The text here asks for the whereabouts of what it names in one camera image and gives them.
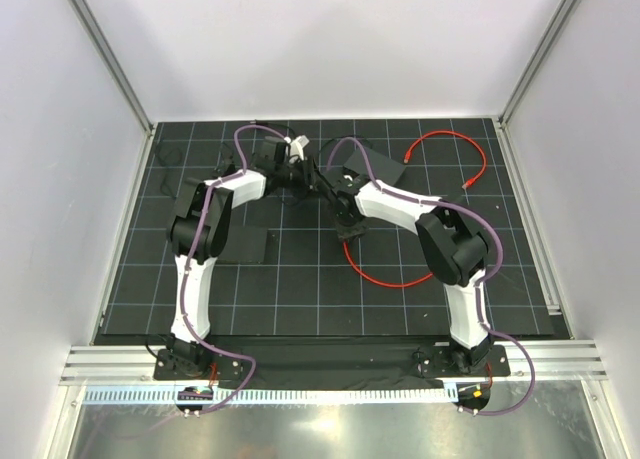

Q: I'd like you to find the long orange ethernet cable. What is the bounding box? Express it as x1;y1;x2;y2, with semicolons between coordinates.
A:
342;238;435;288

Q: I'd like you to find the black network switch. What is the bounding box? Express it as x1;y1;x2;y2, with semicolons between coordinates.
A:
219;226;268;265
342;147;406;186

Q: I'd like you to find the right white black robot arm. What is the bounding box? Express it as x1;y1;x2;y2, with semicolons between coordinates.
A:
317;174;492;375

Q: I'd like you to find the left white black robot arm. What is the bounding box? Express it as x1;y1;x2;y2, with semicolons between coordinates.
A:
163;135;313;379

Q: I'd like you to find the small black plug adapter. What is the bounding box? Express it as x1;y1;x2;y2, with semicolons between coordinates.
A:
211;160;237;179

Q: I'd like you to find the black grid mat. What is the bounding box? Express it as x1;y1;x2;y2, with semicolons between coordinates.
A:
95;118;569;345

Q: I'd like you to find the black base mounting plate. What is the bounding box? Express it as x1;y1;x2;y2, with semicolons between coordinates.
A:
153;336;511;391

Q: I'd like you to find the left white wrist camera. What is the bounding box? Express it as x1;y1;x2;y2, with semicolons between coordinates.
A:
284;135;309;163

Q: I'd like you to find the thin black adapter cable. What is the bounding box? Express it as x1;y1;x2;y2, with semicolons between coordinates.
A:
153;138;239;206

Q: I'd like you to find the white slotted cable duct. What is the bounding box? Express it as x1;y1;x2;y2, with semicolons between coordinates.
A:
83;384;458;407

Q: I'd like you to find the left aluminium corner post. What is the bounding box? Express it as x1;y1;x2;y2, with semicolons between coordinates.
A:
67;0;153;135

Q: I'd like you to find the aluminium corner post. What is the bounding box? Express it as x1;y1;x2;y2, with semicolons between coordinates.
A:
67;0;153;135
498;0;582;128

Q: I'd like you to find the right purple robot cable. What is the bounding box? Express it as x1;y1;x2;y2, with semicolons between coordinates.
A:
327;137;537;418

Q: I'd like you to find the aluminium front frame rail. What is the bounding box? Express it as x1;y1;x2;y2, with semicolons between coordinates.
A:
59;340;607;386

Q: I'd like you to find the right aluminium corner post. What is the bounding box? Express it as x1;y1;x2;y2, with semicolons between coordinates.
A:
498;0;582;128

